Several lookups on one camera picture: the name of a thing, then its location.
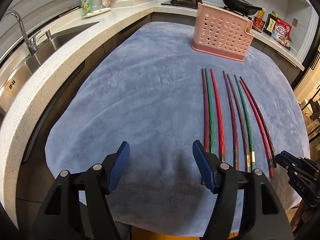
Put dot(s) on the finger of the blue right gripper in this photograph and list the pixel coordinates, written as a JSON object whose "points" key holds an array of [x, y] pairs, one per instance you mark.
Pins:
{"points": [[288, 161]]}

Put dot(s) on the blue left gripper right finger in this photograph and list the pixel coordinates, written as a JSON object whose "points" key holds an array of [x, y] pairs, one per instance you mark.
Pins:
{"points": [[206, 163]]}

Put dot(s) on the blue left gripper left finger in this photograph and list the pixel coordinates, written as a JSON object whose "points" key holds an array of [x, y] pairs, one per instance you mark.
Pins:
{"points": [[115, 166]]}

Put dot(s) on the bright red chopstick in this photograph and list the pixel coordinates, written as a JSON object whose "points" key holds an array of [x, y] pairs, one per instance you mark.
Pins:
{"points": [[221, 136], [262, 131]]}

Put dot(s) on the dark red chopstick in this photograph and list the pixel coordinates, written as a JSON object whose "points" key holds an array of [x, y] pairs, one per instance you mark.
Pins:
{"points": [[206, 112]]}

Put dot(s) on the green chopstick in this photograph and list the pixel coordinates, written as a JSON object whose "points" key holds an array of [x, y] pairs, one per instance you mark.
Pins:
{"points": [[248, 125], [211, 114]]}

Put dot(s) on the brown chopstick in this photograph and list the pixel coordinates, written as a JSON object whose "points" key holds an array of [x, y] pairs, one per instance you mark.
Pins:
{"points": [[242, 126]]}

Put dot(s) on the dark maroon chopstick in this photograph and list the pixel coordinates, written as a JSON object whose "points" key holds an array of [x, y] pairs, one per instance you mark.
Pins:
{"points": [[263, 125]]}

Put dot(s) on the chrome kitchen faucet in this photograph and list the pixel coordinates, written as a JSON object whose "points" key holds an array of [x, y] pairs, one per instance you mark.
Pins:
{"points": [[29, 41]]}

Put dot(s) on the grey-blue plush table cloth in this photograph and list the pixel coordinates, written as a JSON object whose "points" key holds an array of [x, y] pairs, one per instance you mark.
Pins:
{"points": [[148, 92]]}

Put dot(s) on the red cereal bag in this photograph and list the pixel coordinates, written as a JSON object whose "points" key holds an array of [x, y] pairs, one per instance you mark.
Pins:
{"points": [[281, 31]]}

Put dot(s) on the pink perforated utensil holder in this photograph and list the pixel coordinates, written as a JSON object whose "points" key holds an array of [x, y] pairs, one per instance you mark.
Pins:
{"points": [[221, 33]]}

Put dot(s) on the dark soy sauce bottle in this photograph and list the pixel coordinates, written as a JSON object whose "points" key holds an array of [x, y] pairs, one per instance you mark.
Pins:
{"points": [[269, 24]]}

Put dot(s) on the stainless steel sink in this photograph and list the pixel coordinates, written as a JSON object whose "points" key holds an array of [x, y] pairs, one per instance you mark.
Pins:
{"points": [[14, 78]]}

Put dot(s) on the yellow seasoning bottle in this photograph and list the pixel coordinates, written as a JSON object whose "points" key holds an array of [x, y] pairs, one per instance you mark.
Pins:
{"points": [[261, 13]]}

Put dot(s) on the chrome soap dispenser pump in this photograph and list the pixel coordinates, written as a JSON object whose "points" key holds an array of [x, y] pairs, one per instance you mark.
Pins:
{"points": [[47, 34]]}

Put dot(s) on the white oval plate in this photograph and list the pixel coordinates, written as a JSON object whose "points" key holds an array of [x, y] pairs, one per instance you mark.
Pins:
{"points": [[96, 12]]}

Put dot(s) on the green dish soap bottle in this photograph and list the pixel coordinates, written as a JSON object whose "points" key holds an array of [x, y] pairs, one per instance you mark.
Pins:
{"points": [[87, 6]]}

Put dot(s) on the black gas stove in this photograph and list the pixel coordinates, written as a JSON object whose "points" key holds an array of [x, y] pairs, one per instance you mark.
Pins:
{"points": [[193, 4]]}

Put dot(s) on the black wok with lid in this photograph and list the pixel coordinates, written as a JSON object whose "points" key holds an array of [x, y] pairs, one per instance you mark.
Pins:
{"points": [[241, 6]]}

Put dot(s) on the white window blinds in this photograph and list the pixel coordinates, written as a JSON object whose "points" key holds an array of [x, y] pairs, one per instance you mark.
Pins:
{"points": [[34, 14]]}

